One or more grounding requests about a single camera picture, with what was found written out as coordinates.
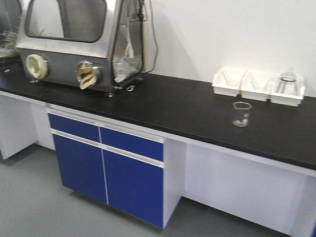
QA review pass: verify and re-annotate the glass flask on tripod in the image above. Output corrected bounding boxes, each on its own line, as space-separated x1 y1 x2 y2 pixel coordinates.
279 67 297 85

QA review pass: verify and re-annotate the right white storage bin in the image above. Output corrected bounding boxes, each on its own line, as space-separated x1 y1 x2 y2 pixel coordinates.
270 74 305 107

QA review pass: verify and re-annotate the cream glove port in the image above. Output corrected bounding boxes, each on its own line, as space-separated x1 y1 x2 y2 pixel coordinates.
76 61 100 90
26 54 49 79

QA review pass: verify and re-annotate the white storage bin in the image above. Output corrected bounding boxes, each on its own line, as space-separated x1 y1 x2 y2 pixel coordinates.
270 74 305 107
240 71 274 102
212 68 246 97

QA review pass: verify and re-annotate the left white storage bin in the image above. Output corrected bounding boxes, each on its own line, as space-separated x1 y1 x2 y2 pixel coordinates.
212 68 246 97

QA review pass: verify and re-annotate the right cream glove port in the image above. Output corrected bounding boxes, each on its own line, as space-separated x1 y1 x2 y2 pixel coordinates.
76 61 100 90

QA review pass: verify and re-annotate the left cream glove port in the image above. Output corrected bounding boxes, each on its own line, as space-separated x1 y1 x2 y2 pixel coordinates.
26 54 49 79

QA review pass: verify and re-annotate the green potted plant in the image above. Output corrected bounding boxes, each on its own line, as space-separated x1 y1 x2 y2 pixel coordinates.
0 31 19 54

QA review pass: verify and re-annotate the grey power cable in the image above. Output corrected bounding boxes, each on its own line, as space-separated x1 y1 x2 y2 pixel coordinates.
143 0 159 74

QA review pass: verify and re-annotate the clear glass beaker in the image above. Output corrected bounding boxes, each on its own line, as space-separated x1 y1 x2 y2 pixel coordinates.
232 101 253 127

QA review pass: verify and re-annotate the middle white storage bin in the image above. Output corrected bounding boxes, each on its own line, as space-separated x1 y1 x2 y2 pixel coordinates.
240 71 274 102

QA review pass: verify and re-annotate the blue and white lab cabinet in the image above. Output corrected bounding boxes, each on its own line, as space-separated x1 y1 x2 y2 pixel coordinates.
47 107 186 228

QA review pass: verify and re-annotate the stainless steel glove box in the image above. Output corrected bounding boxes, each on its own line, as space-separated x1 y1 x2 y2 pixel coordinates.
16 0 144 95

